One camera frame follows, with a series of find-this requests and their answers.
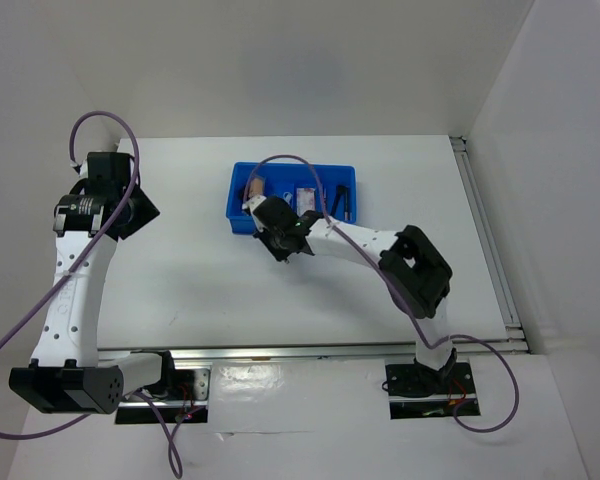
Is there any clear packet with print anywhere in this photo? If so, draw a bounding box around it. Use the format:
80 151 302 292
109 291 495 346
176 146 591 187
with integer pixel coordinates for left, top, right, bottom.
296 187 316 216

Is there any black makeup brush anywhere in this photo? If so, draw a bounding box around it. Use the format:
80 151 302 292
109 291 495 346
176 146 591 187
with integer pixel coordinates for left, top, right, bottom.
330 185 348 216

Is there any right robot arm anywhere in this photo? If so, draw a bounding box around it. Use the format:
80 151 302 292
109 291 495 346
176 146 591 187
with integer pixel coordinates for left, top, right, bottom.
243 195 457 392

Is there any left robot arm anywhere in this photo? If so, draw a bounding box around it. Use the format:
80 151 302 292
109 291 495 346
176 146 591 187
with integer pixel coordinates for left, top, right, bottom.
9 152 178 414

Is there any blue compartment tray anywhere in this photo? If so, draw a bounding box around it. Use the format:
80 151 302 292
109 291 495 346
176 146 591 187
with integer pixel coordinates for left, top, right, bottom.
226 162 357 235

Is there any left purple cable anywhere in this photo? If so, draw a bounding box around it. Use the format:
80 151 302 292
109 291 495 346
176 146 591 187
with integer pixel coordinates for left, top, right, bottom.
0 110 201 479

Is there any purple cable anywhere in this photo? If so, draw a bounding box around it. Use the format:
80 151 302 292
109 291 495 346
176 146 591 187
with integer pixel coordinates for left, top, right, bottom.
0 110 201 479
241 154 521 432

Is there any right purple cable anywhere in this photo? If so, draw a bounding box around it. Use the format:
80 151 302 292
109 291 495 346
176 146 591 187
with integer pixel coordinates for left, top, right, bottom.
241 154 521 432

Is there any aluminium rail front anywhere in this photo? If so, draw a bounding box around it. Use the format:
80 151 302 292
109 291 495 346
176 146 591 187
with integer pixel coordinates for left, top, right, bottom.
129 341 526 365

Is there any aluminium rail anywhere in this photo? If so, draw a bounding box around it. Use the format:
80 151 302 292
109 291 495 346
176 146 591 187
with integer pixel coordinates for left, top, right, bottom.
129 341 526 365
449 136 530 353

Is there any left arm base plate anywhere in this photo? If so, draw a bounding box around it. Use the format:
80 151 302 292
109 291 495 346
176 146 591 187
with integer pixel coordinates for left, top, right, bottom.
115 366 211 426

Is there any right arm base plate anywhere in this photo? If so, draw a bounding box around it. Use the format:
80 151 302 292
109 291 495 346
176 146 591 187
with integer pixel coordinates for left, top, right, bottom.
381 362 481 420

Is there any aluminium rail right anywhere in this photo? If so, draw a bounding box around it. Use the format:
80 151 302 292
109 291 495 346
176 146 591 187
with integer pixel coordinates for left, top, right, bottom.
449 136 530 353

